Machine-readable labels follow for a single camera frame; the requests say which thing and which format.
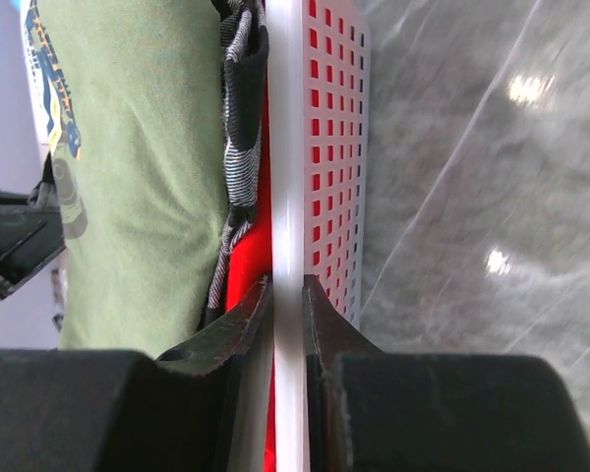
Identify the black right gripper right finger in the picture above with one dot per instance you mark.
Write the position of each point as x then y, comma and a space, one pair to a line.
326, 336

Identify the green printed t-shirt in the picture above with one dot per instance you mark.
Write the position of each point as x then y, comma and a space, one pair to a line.
132, 96

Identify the white clothes basket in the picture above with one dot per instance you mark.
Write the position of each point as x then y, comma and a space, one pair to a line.
317, 114

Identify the black grey striped garment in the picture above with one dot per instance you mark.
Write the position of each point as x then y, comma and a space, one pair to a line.
245, 49

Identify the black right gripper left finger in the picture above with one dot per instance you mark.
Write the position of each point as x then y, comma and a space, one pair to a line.
228, 367

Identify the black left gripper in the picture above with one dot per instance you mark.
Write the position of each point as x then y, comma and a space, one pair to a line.
31, 236

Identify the red garment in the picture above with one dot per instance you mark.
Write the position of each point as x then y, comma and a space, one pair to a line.
252, 257

